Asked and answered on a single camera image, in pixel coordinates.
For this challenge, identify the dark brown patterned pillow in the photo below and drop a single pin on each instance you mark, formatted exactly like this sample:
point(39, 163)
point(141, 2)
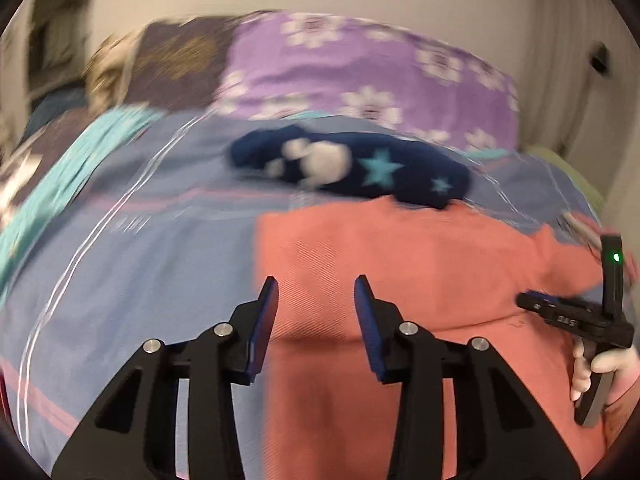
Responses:
point(169, 64)

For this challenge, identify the green blanket edge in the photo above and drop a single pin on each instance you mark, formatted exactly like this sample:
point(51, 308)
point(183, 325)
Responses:
point(592, 195)

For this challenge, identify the purple floral pillow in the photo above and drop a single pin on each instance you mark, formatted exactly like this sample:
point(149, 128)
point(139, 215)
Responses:
point(284, 64)

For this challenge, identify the salmon pink knit garment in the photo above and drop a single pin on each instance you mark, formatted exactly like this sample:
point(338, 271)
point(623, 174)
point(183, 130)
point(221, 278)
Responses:
point(455, 272)

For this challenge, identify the beige curtain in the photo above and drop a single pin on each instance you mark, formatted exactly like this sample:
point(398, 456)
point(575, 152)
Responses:
point(579, 94)

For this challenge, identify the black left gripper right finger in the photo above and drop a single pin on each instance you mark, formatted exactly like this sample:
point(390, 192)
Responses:
point(501, 431)

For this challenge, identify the navy star fleece garment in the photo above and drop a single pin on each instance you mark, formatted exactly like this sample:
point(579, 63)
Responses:
point(357, 164)

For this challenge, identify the blue striped bed sheet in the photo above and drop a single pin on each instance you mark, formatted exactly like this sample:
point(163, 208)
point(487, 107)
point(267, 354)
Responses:
point(161, 243)

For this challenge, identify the white gloved right hand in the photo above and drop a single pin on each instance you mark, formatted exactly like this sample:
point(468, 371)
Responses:
point(623, 364)

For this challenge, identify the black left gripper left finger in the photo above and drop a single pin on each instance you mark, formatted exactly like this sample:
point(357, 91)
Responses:
point(130, 430)

